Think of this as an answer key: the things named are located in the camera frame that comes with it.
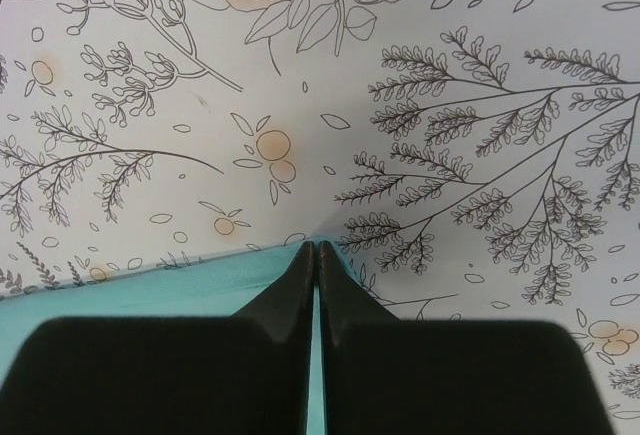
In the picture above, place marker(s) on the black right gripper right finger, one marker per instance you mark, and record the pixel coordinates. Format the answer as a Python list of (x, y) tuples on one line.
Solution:
[(386, 375)]

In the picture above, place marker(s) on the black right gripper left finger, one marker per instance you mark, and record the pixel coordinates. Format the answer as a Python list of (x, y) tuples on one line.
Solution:
[(246, 373)]

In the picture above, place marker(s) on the mint green t shirt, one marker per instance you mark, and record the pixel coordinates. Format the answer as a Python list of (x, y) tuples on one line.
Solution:
[(214, 289)]

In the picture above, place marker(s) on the floral table mat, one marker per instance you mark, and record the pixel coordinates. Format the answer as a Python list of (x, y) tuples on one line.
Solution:
[(470, 158)]

